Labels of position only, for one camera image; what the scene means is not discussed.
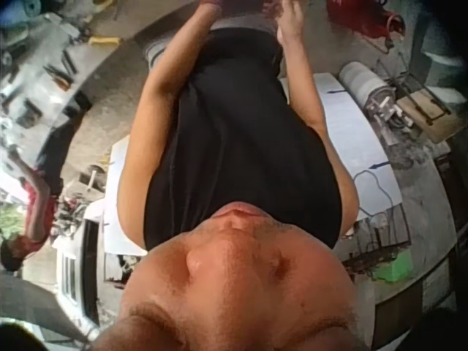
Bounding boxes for person's right hand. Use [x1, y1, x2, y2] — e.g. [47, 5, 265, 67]
[276, 0, 306, 43]

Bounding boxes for red machine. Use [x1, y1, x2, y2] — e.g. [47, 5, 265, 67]
[326, 0, 405, 42]

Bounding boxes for white ribbed cylinder roll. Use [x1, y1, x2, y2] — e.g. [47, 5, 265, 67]
[338, 61, 398, 109]

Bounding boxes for white pipe fittings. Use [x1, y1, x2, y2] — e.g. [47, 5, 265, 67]
[365, 95, 416, 133]

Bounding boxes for large white board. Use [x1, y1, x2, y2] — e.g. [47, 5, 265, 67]
[102, 72, 403, 257]

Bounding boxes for wooden board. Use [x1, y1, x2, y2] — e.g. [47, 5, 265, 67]
[396, 89, 467, 144]

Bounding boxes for yellow tool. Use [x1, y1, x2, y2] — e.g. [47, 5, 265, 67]
[88, 35, 121, 47]

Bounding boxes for cluttered tool bench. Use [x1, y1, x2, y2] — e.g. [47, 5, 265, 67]
[0, 20, 124, 129]

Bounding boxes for blue round container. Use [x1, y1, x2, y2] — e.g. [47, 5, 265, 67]
[0, 0, 50, 41]

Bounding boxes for heap of small tools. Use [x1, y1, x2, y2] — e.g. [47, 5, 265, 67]
[54, 153, 113, 235]

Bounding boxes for green plastic block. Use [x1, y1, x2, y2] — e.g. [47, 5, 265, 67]
[371, 251, 414, 285]

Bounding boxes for blue cable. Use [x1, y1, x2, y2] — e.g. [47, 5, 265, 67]
[352, 168, 395, 219]

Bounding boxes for black wire rack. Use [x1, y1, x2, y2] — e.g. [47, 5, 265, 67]
[343, 203, 416, 273]

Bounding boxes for white panelled frame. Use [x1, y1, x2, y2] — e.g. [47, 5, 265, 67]
[53, 203, 109, 332]

